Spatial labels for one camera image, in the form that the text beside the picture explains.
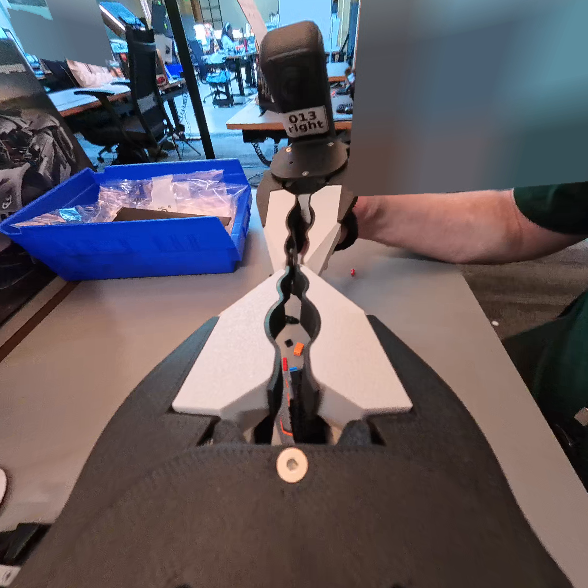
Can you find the clear plastic bags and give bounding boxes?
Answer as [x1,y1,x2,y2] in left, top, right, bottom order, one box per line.
[14,170,237,230]

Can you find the blue plastic bin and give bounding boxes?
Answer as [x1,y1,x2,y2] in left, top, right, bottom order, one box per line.
[0,158,252,282]

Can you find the black office chair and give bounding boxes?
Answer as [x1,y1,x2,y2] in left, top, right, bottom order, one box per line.
[73,25,203,164]

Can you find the black pole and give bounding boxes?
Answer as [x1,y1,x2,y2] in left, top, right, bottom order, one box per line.
[163,0,217,159]

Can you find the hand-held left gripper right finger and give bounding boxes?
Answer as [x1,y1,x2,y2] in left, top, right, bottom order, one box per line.
[299,266,413,444]

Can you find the grey orange-striped lego panel assembly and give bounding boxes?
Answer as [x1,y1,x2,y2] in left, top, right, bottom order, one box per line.
[275,367,318,444]

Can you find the person's green shirt torso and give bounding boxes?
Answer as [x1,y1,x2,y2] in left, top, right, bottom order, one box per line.
[503,181,588,490]

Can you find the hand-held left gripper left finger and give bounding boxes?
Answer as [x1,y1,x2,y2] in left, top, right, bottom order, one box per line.
[172,268,295,444]

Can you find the person's right forearm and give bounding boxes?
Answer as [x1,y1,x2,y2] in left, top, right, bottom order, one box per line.
[381,189,529,265]

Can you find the wooden desk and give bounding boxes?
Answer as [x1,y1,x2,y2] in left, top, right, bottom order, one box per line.
[48,76,187,118]
[226,62,354,143]

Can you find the printed lego set box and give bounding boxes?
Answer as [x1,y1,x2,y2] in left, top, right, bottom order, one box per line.
[0,39,97,322]

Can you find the person's right hand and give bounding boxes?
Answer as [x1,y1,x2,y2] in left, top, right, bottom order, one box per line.
[351,195,384,246]

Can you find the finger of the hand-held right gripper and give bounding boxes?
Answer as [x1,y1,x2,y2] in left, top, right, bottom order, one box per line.
[264,188,304,275]
[296,184,344,274]

